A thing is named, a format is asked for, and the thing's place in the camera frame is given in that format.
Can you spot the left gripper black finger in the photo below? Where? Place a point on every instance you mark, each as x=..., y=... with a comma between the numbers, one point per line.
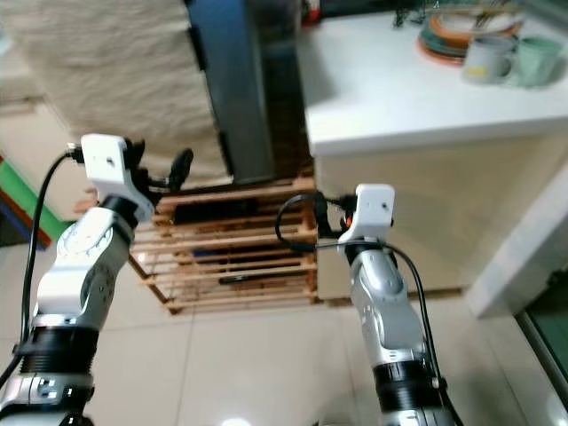
x=138, y=153
x=182, y=169

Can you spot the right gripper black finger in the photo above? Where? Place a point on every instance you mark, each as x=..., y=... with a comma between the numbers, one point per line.
x=321, y=213

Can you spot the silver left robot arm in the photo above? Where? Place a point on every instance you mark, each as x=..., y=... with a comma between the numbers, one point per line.
x=89, y=266

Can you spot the beige textured cloth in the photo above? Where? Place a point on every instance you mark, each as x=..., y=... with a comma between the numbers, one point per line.
x=115, y=71

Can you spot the wooden slat pallet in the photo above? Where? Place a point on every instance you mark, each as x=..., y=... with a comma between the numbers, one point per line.
x=231, y=240

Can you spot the beige cabinet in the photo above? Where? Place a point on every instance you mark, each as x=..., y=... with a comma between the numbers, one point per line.
x=35, y=133

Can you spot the red green blue panel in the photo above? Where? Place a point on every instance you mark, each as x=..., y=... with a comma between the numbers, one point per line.
x=22, y=191

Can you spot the white top kitchen counter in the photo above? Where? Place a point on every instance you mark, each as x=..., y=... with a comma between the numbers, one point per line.
x=390, y=89

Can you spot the white board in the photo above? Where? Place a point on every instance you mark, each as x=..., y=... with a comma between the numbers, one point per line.
x=515, y=257

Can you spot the orange plate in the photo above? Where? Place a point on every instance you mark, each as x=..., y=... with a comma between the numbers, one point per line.
x=439, y=53

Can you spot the teal plate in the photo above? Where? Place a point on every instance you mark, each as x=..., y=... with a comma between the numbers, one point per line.
x=430, y=37

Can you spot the grey mug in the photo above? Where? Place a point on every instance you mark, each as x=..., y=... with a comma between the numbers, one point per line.
x=488, y=60

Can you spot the pale green mug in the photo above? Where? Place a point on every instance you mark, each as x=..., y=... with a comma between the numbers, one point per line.
x=537, y=62

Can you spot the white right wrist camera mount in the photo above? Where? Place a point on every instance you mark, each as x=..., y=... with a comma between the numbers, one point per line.
x=374, y=209

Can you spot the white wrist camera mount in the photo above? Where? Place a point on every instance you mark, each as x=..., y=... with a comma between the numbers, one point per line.
x=106, y=164
x=374, y=209

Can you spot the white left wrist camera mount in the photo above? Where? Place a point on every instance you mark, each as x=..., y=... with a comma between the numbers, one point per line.
x=106, y=164

